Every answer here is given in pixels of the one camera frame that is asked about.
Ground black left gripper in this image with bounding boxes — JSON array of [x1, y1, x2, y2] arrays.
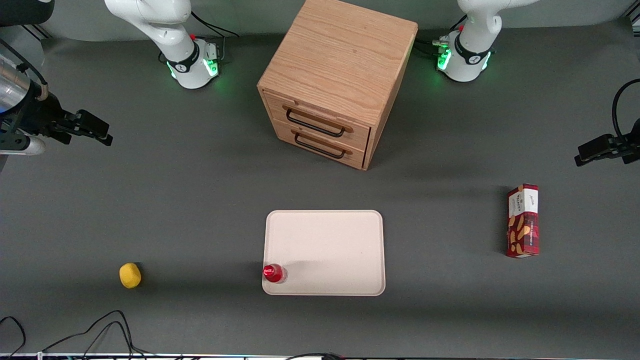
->
[[573, 117, 640, 167]]

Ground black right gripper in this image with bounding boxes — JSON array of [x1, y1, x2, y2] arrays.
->
[[19, 92, 114, 147]]

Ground wooden drawer with black handle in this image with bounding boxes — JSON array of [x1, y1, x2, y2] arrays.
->
[[263, 91, 372, 151], [272, 120, 370, 170]]

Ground wooden drawer cabinet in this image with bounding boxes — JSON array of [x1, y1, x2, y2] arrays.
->
[[257, 0, 419, 172]]

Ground red cookie box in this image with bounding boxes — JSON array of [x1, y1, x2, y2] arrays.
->
[[505, 183, 541, 259]]

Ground yellow lemon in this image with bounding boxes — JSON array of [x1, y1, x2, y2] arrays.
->
[[119, 262, 142, 290]]

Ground red capped bottle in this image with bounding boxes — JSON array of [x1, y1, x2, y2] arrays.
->
[[263, 264, 289, 284]]

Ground beige plastic tray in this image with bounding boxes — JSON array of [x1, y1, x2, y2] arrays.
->
[[262, 210, 386, 297]]

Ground black looped cable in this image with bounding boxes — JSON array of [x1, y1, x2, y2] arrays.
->
[[612, 78, 640, 143]]

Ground black arm-mounted cable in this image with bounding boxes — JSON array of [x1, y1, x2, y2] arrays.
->
[[0, 39, 49, 101]]

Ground aluminium frame rail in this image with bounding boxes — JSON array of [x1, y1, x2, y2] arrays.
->
[[20, 22, 53, 42]]

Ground black base cables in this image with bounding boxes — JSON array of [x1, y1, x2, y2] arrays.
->
[[190, 10, 241, 66], [415, 15, 468, 56]]

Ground thin black floor cable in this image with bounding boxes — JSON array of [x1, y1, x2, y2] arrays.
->
[[42, 310, 151, 359], [0, 316, 27, 359]]

